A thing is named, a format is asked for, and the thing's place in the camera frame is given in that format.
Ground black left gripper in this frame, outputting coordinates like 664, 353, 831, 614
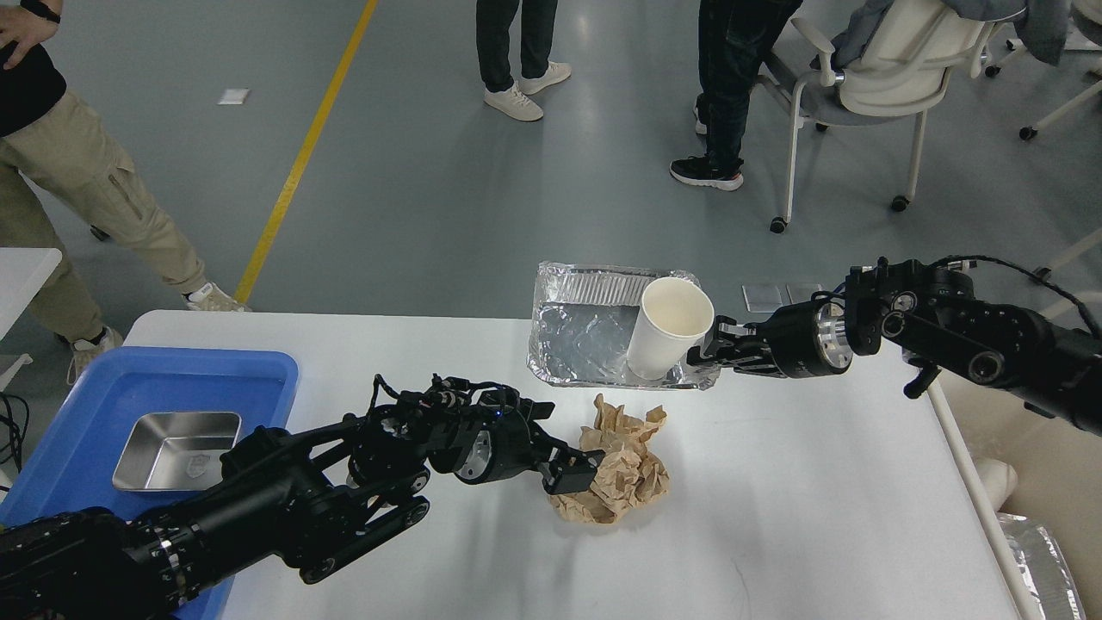
454, 400, 606, 494

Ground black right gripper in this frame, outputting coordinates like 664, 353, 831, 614
687, 301, 854, 378

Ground white paper cup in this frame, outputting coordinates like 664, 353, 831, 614
627, 278, 714, 380

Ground brown paper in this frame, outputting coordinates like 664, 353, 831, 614
548, 394, 670, 524

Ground aluminium foil tray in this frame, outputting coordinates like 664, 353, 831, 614
528, 262, 720, 391

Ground square stainless steel tray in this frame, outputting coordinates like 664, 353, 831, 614
114, 411, 244, 492

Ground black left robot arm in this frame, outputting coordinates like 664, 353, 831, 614
1, 376, 604, 619

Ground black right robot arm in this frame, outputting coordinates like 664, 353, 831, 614
687, 255, 1101, 435

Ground clear floor plate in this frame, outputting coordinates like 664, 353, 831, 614
784, 282, 832, 307
741, 283, 788, 313

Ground person with black sneakers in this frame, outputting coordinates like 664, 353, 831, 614
670, 1, 802, 191

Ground white grey office chair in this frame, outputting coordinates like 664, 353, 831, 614
761, 0, 1073, 235

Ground cream plastic bin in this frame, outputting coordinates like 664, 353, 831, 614
938, 370, 1101, 619

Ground white chair legs right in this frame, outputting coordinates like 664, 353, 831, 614
986, 0, 1102, 287

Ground person with white sneakers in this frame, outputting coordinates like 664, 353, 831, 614
476, 0, 573, 123

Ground person in khaki trousers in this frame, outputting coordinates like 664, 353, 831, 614
0, 0, 252, 387

